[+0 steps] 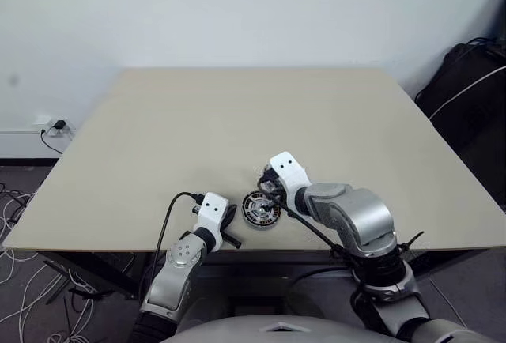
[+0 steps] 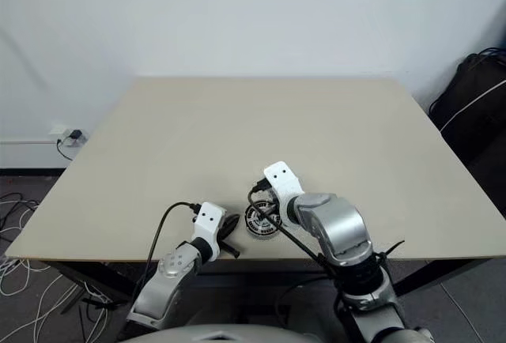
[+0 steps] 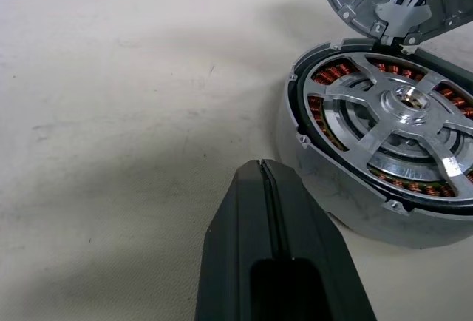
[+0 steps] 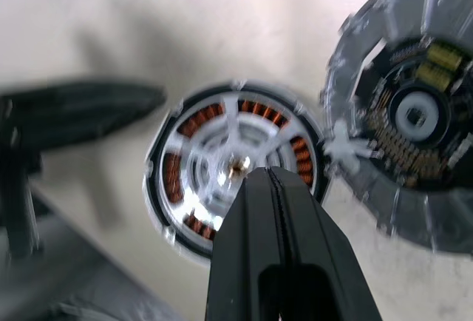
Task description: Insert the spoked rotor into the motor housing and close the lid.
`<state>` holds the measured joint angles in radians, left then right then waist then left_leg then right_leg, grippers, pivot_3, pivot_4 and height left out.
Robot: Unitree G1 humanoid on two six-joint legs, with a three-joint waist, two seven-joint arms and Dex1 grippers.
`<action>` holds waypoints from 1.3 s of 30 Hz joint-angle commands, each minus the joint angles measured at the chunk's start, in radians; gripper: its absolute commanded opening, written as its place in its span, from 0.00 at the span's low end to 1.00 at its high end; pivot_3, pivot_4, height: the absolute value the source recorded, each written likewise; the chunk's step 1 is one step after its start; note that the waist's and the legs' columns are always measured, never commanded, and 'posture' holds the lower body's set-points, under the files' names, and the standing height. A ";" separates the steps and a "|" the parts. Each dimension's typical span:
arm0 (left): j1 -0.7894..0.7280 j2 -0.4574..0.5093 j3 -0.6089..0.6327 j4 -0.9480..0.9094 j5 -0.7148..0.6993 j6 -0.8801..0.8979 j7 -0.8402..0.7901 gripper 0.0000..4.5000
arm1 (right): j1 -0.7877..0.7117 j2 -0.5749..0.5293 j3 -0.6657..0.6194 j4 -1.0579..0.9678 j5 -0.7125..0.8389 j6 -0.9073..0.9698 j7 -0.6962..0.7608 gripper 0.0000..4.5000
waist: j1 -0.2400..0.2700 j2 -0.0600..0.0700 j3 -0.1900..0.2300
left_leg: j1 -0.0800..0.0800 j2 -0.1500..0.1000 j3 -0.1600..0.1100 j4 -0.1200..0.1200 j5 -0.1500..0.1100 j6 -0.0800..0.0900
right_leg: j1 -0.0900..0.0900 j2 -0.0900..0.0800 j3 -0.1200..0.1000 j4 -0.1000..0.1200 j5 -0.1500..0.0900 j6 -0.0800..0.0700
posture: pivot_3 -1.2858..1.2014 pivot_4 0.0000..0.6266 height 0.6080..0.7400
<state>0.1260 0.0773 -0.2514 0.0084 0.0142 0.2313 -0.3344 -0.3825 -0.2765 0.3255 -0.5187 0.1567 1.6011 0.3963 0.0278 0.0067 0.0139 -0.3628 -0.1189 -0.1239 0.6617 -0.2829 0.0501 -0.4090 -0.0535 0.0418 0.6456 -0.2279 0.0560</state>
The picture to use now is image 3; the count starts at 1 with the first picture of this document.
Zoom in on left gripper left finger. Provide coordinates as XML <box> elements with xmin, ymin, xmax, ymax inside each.
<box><xmin>194</xmin><ymin>158</ymin><xmax>296</xmax><ymax>321</ymax></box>

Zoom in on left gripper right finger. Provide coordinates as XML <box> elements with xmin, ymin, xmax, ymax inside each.
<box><xmin>262</xmin><ymin>159</ymin><xmax>378</xmax><ymax>321</ymax></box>

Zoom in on silver motor base copper windings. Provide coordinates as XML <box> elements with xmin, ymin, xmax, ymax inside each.
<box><xmin>275</xmin><ymin>38</ymin><xmax>473</xmax><ymax>250</ymax></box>

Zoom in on silver motor cover with board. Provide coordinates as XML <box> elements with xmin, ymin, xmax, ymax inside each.
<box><xmin>316</xmin><ymin>0</ymin><xmax>473</xmax><ymax>47</ymax></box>

